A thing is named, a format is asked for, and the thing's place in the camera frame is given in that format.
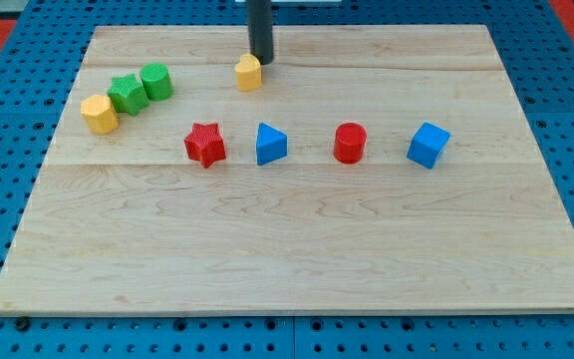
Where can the yellow heart block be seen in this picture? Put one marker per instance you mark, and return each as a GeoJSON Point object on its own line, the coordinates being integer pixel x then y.
{"type": "Point", "coordinates": [248, 73]}

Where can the yellow hexagon block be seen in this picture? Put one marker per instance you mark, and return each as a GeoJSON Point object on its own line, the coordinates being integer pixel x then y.
{"type": "Point", "coordinates": [99, 114]}

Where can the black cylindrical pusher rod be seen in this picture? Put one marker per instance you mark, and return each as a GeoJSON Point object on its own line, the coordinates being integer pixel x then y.
{"type": "Point", "coordinates": [260, 30]}

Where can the red star block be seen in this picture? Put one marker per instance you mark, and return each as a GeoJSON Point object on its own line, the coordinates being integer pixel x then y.
{"type": "Point", "coordinates": [205, 144]}

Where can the red cylinder block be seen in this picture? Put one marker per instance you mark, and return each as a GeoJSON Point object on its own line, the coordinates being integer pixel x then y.
{"type": "Point", "coordinates": [349, 144]}

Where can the blue cube block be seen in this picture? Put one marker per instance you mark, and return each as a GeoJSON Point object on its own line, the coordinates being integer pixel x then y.
{"type": "Point", "coordinates": [427, 145]}

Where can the green star block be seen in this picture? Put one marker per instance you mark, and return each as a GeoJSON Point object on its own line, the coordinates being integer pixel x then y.
{"type": "Point", "coordinates": [127, 94]}

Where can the light wooden board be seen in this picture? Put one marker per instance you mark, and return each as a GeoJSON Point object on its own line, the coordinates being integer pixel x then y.
{"type": "Point", "coordinates": [126, 224]}

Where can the green cylinder block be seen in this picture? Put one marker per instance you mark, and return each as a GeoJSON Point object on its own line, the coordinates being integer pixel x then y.
{"type": "Point", "coordinates": [156, 81]}

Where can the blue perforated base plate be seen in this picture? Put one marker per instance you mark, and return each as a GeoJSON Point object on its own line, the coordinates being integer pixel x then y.
{"type": "Point", "coordinates": [38, 66]}

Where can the blue triangle block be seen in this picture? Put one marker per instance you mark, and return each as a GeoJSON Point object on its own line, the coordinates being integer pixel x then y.
{"type": "Point", "coordinates": [271, 144]}

